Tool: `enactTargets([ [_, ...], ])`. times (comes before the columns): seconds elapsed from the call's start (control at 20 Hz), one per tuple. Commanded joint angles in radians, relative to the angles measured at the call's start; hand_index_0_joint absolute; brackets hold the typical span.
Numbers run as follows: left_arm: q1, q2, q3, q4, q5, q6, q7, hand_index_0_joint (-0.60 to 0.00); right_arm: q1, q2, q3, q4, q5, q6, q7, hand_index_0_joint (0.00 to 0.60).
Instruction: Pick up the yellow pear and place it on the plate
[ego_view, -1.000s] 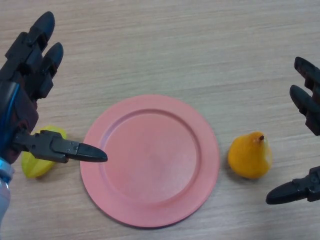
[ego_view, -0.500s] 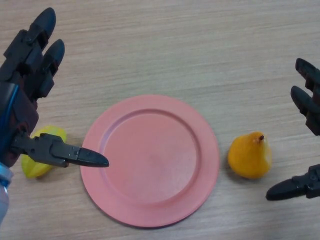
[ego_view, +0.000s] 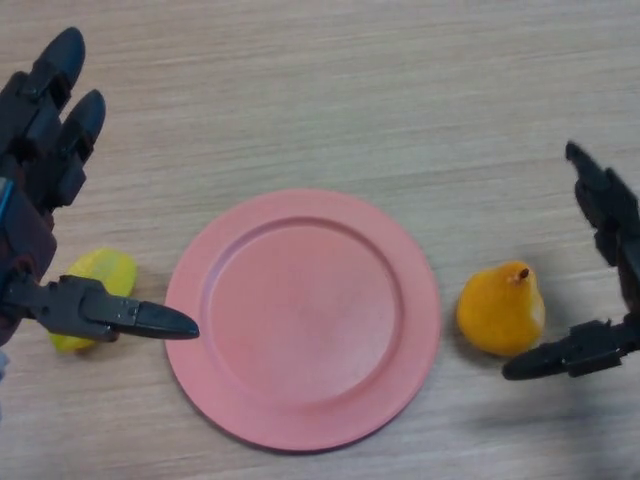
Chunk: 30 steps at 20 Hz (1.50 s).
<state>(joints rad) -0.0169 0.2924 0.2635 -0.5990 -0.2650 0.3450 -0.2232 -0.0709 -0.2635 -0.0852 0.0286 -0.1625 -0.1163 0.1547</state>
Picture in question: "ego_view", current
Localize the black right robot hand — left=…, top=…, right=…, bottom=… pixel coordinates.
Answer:
left=501, top=141, right=640, bottom=381

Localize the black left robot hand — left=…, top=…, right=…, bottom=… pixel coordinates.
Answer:
left=0, top=27, right=201, bottom=347

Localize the yellow orange pear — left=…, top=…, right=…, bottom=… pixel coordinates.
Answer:
left=456, top=260, right=546, bottom=357

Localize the pink round plate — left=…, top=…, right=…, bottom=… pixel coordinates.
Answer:
left=163, top=188, right=442, bottom=454

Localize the yellow starfruit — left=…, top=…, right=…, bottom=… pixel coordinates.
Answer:
left=48, top=247, right=139, bottom=355

